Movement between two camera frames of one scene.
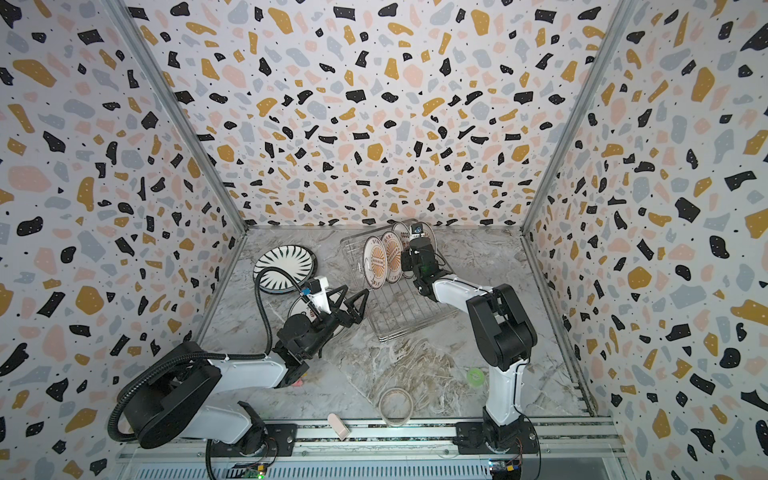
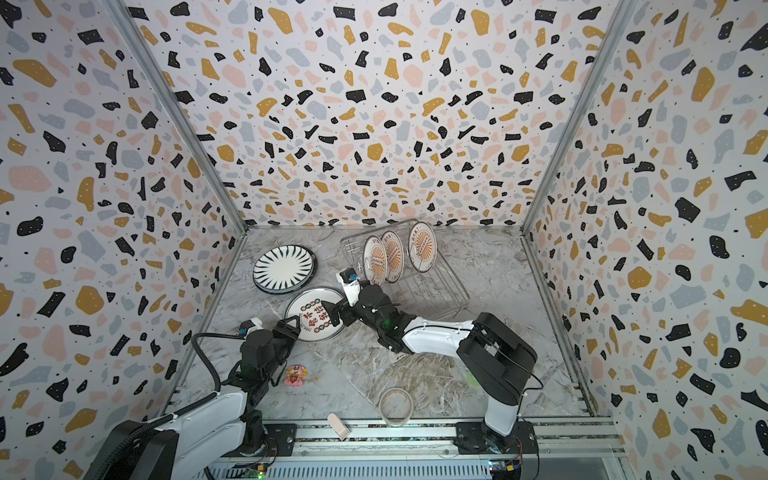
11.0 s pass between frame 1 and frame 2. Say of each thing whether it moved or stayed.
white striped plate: stayed
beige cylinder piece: stayed
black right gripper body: moved
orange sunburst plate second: stayed
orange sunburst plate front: stayed
